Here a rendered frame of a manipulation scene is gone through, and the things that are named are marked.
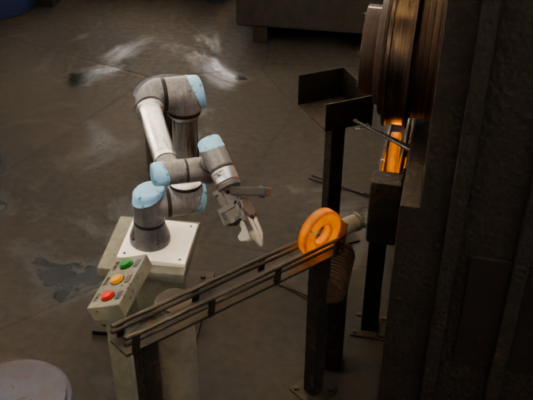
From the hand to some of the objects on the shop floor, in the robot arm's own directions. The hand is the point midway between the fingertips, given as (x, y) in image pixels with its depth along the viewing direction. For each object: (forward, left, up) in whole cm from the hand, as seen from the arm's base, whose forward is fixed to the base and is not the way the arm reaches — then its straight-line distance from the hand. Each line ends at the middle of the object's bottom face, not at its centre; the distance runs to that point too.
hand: (261, 241), depth 244 cm
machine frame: (+77, +60, -71) cm, 121 cm away
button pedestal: (-39, -8, -77) cm, 87 cm away
